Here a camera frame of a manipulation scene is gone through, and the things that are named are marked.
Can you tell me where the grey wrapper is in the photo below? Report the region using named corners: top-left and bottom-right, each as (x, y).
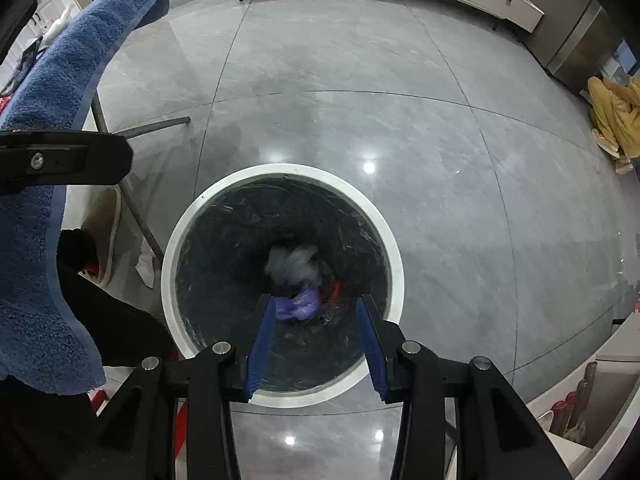
top-left (265, 244), bottom-right (321, 288)

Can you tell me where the white round trash bin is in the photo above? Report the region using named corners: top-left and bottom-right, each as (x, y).
top-left (161, 164), bottom-right (405, 408)

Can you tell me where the white storage box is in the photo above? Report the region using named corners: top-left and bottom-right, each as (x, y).
top-left (530, 310), bottom-right (640, 480)

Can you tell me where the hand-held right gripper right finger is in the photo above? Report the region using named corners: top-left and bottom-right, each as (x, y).
top-left (354, 294), bottom-right (576, 480)

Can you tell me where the beige slipper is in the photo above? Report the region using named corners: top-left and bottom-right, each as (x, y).
top-left (80, 185), bottom-right (122, 288)

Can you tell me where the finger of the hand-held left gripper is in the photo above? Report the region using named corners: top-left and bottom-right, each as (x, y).
top-left (0, 130), bottom-right (134, 196)

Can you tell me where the stainless steel refrigerator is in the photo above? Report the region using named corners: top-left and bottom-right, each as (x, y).
top-left (520, 0), bottom-right (632, 93)

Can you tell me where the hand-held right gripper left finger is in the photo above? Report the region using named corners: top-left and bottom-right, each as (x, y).
top-left (85, 294), bottom-right (278, 480)

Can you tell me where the purple crumpled wrapper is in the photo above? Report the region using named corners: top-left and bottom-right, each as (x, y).
top-left (275, 285), bottom-right (321, 323)

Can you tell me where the blue terry towel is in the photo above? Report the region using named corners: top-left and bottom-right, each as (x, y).
top-left (0, 0), bottom-right (198, 396)

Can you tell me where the metal table frame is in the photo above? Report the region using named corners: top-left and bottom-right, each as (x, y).
top-left (90, 92), bottom-right (192, 266)

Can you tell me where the white crumpled tissue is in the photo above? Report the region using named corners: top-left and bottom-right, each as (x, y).
top-left (136, 242), bottom-right (164, 290)

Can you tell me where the person's black clothing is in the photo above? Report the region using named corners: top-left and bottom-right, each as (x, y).
top-left (0, 227), bottom-right (176, 480)

